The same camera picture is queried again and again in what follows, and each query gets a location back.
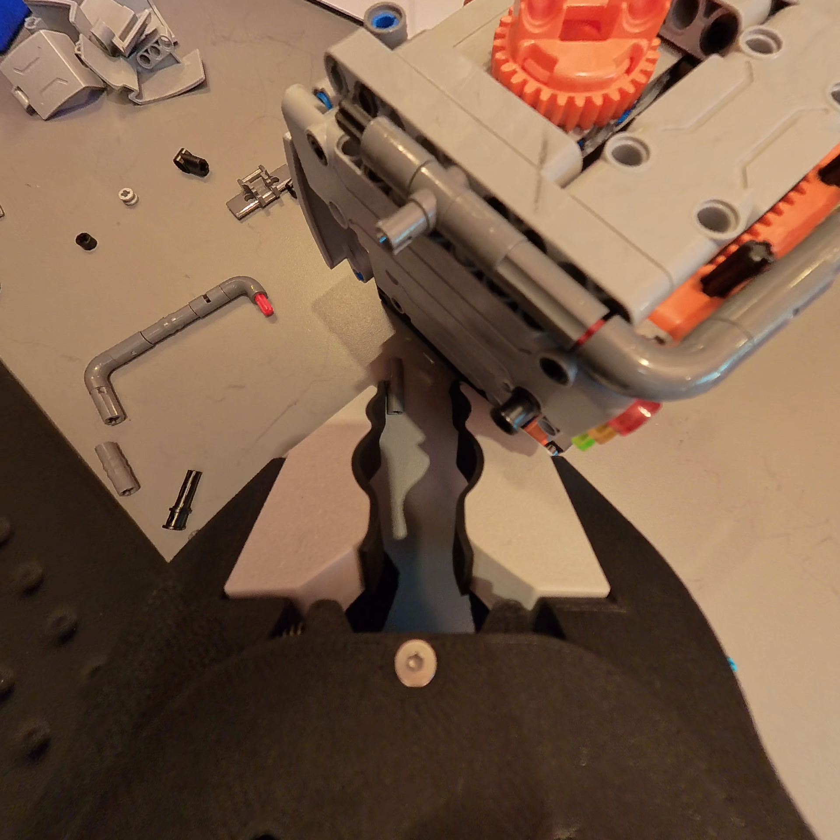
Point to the small round black brick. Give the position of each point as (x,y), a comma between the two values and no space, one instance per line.
(85,241)

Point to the grey track link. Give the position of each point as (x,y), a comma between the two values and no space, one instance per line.
(253,195)

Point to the grey brick wing assembly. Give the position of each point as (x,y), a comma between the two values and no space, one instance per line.
(167,79)

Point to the short grey brick tube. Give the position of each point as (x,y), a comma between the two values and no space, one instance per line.
(117,469)

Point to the grey brick model orange gear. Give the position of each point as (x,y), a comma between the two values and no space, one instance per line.
(433,72)

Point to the black brick connector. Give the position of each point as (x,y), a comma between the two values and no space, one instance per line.
(190,163)

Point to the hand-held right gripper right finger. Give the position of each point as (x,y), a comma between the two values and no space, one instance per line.
(538,531)

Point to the black brick pin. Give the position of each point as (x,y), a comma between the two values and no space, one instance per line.
(182,500)

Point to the grey bent brick tube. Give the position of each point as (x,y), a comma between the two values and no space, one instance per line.
(164,326)

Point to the black perforated pad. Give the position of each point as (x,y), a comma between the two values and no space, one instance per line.
(39,558)

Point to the dark grey brick axle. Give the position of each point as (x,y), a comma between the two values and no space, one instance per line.
(395,387)

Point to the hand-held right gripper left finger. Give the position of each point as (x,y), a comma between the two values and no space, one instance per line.
(302,525)

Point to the grey curved brick panel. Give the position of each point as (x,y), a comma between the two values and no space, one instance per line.
(46,72)

